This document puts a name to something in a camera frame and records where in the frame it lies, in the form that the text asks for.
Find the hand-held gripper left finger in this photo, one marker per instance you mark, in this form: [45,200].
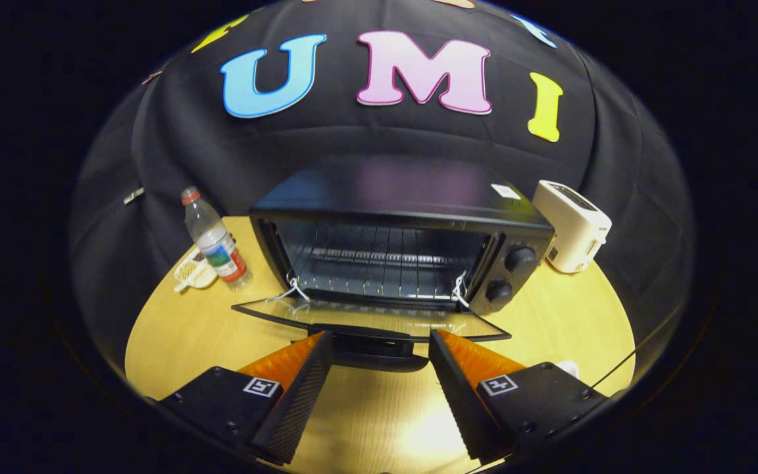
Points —
[300,395]

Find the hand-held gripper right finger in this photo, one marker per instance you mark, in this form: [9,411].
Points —
[458,392]

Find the black toaster oven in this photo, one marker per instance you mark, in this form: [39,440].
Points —
[405,191]

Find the white bread toaster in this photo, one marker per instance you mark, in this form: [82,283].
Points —
[570,227]

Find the small white snack dish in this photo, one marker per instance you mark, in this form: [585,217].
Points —
[193,273]

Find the clear plastic water bottle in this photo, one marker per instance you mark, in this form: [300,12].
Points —
[216,243]

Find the small silver clip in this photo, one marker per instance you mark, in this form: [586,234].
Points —
[133,195]

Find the black backdrop cloth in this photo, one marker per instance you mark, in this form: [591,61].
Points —
[353,138]

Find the small red clip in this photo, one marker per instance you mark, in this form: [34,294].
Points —
[151,77]

